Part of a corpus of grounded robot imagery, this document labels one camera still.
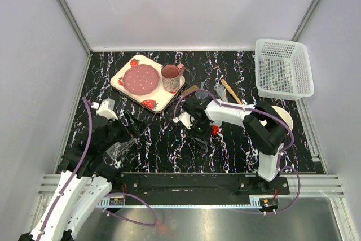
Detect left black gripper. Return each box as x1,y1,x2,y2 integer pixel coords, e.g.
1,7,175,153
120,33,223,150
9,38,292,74
99,109,148,152

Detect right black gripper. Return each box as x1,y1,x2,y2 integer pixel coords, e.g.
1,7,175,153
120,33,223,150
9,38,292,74
185,119,214,149

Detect white wash bottle red cap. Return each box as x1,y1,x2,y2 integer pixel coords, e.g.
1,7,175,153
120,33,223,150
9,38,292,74
211,121,223,135

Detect clear test tube rack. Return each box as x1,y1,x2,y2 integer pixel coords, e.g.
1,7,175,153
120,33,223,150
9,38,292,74
106,138,137,160

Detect clear plastic funnel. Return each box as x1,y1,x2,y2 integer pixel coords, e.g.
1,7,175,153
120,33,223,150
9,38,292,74
195,82,208,100

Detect clear plastic pipettes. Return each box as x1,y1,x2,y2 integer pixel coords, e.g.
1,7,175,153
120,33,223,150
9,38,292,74
214,84,228,102

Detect wooden test tube clamp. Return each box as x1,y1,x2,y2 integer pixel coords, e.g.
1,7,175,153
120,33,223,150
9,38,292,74
221,79,242,104

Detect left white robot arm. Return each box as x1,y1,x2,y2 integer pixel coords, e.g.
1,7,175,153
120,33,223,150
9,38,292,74
19,111,147,240

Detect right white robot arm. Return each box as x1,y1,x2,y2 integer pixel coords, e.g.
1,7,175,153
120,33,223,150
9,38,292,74
178,97,294,194

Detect cream strawberry tray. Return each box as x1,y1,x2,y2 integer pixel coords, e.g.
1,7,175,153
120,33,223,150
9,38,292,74
110,55,186,113

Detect pink dotted plate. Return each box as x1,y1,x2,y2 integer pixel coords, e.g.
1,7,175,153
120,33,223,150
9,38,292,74
122,64,160,95

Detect pink patterned mug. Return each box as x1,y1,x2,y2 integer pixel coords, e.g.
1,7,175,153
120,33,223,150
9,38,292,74
161,64,185,93

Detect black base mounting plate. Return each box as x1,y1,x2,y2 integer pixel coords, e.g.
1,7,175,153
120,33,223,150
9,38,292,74
111,173,290,207

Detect cream floral bowl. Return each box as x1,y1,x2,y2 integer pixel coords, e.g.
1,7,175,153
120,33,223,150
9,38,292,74
272,106,293,130

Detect white plastic basket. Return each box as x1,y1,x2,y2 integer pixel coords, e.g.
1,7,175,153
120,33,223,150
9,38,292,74
254,38,314,101

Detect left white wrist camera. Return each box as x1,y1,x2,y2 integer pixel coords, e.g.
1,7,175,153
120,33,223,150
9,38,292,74
91,98,118,120

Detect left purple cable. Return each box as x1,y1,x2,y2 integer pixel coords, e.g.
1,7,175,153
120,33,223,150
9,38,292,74
33,97,158,241

